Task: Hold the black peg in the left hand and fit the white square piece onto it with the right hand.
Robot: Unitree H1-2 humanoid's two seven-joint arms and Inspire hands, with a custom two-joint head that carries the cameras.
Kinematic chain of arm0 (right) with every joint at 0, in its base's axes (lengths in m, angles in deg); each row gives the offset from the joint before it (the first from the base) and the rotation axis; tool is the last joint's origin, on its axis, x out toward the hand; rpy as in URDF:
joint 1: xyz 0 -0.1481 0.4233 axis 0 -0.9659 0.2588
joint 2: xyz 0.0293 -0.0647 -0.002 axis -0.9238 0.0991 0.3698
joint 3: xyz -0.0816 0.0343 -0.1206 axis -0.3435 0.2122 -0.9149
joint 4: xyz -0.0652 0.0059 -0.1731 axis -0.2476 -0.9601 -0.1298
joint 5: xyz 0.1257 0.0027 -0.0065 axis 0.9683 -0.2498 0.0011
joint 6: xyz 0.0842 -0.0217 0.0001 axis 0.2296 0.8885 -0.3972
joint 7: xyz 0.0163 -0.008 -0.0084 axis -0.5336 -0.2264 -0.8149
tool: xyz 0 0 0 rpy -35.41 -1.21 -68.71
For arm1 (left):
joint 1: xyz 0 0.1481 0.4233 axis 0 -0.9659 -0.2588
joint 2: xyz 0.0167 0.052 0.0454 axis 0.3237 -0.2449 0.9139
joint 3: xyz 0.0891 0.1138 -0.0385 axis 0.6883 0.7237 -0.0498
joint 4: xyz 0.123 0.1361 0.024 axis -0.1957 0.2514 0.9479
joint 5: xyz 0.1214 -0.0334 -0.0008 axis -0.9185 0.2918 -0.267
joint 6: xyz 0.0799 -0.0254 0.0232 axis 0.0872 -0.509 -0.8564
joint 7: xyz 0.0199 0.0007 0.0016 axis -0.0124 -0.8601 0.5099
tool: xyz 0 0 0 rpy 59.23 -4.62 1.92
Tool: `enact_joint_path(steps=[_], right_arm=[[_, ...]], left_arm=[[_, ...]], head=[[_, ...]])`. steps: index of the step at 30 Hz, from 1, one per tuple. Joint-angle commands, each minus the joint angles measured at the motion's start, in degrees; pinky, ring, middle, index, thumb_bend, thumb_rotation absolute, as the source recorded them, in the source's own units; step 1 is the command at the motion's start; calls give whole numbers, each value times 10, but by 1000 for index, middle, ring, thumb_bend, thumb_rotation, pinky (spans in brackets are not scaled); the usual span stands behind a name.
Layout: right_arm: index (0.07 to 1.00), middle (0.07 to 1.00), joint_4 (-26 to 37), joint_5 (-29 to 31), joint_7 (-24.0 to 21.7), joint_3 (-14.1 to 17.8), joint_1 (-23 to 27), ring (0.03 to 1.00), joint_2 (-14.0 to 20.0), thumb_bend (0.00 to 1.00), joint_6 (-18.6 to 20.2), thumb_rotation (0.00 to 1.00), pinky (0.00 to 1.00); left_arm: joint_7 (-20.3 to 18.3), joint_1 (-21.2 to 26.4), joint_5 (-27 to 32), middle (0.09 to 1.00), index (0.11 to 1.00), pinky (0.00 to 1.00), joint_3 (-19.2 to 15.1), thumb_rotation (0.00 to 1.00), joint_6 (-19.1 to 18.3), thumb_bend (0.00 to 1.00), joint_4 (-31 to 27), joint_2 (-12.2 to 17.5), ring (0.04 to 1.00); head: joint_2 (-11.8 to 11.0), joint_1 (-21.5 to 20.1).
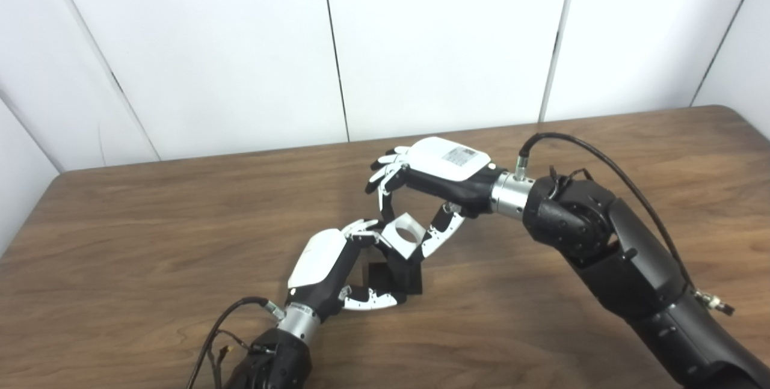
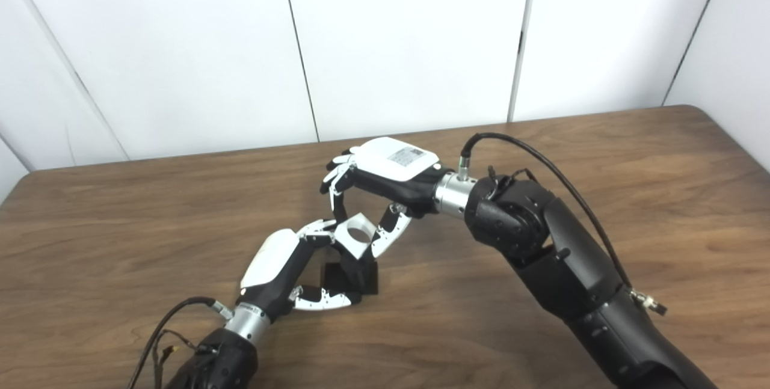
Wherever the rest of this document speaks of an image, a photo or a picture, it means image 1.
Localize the thin right wrist wire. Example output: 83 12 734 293
549 165 593 188

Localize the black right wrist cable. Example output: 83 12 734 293
519 132 736 316

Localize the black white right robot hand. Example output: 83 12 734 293
365 136 503 259

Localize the thin wrist wire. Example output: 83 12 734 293
549 165 593 188
208 329 265 389

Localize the thin left wrist wire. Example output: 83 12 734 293
208 329 265 389

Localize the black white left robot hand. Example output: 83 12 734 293
287 219 407 322

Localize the black peg with square base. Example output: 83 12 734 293
367 245 424 305

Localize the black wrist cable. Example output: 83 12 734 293
519 132 736 316
186 297 285 389

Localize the white square piece with hole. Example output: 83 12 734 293
381 213 428 261

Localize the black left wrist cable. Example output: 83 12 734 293
186 297 285 389

